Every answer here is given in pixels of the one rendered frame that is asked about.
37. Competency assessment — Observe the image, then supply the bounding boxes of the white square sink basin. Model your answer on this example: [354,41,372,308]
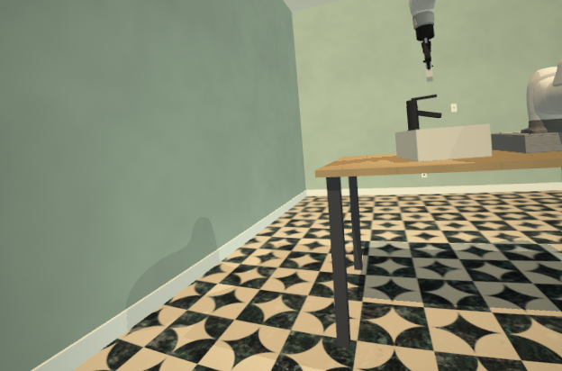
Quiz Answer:
[395,124,492,162]

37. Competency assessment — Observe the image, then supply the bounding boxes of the black mixer tap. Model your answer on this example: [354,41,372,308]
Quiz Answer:
[406,95,442,131]

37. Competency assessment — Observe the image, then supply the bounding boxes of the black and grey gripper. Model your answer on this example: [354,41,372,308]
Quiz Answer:
[415,24,434,82]

